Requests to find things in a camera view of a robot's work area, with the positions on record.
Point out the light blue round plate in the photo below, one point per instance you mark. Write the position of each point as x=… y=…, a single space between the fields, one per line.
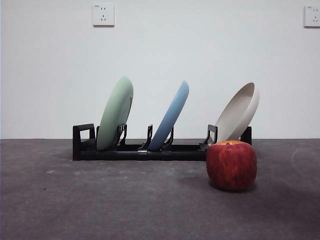
x=172 y=112

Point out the red apple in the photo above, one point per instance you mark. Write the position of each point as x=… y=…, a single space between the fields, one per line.
x=231 y=167

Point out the black plate rack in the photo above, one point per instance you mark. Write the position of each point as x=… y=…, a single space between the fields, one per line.
x=85 y=152

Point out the pale green round plate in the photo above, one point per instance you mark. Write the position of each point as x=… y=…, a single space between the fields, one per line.
x=113 y=112

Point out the beige round plate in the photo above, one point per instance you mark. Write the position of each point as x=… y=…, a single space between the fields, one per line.
x=237 y=115

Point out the white wall socket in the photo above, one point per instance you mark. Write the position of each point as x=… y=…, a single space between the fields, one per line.
x=103 y=15
x=312 y=16

